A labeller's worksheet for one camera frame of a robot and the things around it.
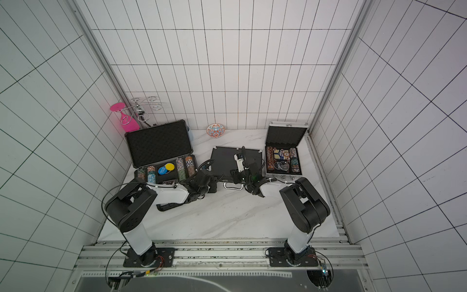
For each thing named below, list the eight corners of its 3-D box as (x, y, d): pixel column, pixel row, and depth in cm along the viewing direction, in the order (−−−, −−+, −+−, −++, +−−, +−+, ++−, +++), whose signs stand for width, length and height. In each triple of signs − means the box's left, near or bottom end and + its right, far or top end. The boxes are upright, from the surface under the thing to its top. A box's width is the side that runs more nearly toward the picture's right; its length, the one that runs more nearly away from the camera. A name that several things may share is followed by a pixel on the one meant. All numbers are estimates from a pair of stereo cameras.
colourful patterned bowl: (205, 134, 121) (204, 129, 117) (214, 125, 126) (213, 120, 123) (217, 140, 117) (216, 135, 113) (226, 131, 123) (225, 126, 119)
